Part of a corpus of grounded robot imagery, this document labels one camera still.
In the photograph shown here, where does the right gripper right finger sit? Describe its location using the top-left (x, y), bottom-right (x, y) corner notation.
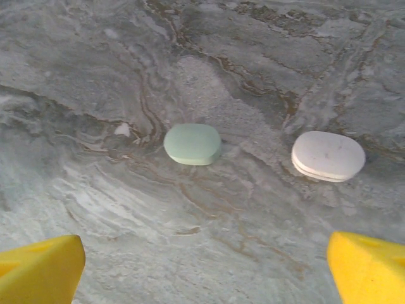
top-left (327, 231), bottom-right (405, 304)

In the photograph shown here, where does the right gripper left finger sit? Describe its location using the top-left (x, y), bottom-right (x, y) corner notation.
top-left (0, 234), bottom-right (86, 304)

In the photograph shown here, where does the pale green earbud charging case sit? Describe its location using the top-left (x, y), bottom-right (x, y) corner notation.
top-left (163, 123), bottom-right (221, 166)

